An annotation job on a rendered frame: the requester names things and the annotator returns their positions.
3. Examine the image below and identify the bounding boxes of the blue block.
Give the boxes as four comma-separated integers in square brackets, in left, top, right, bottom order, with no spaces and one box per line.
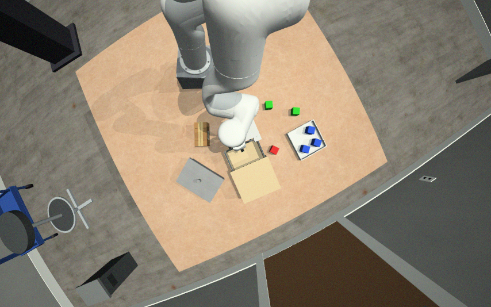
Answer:
[305,126,315,135]
[300,145,310,154]
[311,138,322,147]

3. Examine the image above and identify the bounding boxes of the brown cardboard box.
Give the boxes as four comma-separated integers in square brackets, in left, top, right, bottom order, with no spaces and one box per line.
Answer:
[194,122,210,146]

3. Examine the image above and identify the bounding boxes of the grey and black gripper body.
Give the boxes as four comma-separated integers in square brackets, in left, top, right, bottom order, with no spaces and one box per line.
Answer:
[233,142,246,151]

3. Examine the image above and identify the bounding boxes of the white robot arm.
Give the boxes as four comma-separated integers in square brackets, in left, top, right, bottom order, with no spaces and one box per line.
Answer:
[160,0,310,147]

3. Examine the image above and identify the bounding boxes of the red block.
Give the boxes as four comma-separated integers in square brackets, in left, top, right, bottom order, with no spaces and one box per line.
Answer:
[269,145,279,155]

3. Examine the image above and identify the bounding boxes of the green block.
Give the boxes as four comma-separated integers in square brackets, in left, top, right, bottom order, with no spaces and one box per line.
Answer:
[264,101,273,110]
[291,107,300,116]

